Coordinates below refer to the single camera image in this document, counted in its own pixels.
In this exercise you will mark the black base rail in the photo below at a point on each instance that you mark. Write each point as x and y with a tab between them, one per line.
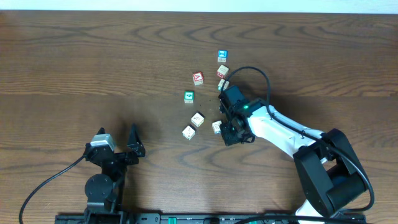
155	218

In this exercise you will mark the blue top wooden block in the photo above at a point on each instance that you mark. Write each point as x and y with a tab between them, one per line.
222	56

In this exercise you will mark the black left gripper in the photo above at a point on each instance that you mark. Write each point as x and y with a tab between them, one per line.
118	156

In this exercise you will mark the red U 8 wooden block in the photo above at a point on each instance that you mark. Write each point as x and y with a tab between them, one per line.
216	127

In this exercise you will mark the green side wooden block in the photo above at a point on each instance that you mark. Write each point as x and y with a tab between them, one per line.
223	84

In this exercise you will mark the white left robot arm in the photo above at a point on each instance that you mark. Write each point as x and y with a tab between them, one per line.
104	191

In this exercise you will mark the red M wooden block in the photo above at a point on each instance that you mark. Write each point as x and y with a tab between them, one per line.
222	71

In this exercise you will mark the green 4 wooden block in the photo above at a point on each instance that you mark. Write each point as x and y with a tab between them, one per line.
189	97

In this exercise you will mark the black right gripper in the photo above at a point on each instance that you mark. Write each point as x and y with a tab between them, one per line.
229	139

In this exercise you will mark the letter B wooden block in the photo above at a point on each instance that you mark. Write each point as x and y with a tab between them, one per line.
188	132

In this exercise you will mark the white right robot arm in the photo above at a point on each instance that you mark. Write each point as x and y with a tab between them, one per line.
332	178

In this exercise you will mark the number 3 wooden block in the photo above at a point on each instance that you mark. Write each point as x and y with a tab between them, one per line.
197	119

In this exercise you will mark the red A wooden block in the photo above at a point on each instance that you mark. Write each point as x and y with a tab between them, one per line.
198	78

